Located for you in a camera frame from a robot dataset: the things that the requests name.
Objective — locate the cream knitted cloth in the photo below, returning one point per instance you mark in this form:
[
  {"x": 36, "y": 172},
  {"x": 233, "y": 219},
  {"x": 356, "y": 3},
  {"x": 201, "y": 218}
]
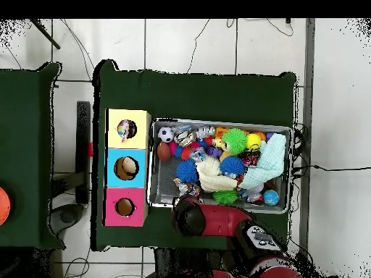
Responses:
[{"x": 214, "y": 178}]

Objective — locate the green spiky rubber ball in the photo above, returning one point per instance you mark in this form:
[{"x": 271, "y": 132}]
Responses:
[
  {"x": 234, "y": 141},
  {"x": 225, "y": 196}
]

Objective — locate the colourful polka dot cloth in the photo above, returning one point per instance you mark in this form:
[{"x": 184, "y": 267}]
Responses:
[{"x": 124, "y": 130}]

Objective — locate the light blue cloth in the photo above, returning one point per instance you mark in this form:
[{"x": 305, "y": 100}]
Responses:
[{"x": 271, "y": 162}]

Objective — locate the silver mesh bin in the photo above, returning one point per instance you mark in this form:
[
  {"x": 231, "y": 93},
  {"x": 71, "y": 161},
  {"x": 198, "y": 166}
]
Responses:
[{"x": 163, "y": 185}]

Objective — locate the wooden box with three holes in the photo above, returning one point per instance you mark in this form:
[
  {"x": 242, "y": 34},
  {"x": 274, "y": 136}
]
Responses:
[{"x": 127, "y": 184}]

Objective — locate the blue spiky rubber ball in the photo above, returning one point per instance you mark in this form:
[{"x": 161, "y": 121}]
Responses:
[
  {"x": 232, "y": 166},
  {"x": 187, "y": 171}
]

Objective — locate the brown toy football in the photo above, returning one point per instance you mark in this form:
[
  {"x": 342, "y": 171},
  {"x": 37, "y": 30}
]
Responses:
[{"x": 163, "y": 151}]

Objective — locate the black and white soccer ball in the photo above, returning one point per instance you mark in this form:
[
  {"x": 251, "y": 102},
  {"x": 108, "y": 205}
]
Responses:
[{"x": 166, "y": 134}]

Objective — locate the dark green table cloth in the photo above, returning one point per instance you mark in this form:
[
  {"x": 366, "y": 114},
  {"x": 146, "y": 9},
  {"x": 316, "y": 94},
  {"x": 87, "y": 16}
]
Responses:
[
  {"x": 203, "y": 95},
  {"x": 26, "y": 144}
]

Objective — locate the yellow smooth ball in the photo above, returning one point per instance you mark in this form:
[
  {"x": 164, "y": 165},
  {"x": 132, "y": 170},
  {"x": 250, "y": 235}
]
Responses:
[{"x": 254, "y": 141}]

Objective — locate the blue globe ball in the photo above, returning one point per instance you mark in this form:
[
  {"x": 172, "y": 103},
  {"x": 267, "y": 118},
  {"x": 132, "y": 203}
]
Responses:
[{"x": 271, "y": 197}]

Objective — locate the black upright panel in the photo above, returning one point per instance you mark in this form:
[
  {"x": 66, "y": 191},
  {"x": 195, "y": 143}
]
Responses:
[{"x": 83, "y": 150}]

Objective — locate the dark grey stand base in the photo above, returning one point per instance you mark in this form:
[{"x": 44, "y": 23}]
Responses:
[{"x": 65, "y": 217}]

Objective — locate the black rod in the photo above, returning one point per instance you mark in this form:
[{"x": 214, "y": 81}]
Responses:
[{"x": 46, "y": 34}]

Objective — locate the large orange ball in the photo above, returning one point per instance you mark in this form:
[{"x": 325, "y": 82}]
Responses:
[{"x": 3, "y": 206}]

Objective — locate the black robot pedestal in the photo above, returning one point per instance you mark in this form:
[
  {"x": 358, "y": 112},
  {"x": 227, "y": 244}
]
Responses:
[{"x": 179, "y": 260}]

